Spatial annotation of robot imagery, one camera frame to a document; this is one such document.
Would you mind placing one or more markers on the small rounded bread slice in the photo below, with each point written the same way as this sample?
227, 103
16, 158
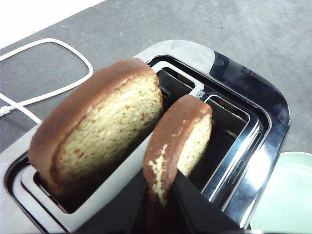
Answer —
109, 126

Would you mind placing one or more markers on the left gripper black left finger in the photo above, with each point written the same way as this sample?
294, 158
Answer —
126, 214

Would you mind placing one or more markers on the pale green round plate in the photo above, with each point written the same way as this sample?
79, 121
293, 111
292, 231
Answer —
292, 195

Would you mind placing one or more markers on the large toasted bread slice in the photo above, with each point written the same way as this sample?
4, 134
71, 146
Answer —
165, 136

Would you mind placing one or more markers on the cream toaster with chrome top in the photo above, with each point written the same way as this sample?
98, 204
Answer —
243, 80

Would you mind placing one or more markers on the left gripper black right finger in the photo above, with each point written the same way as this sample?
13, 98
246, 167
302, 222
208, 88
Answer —
195, 214

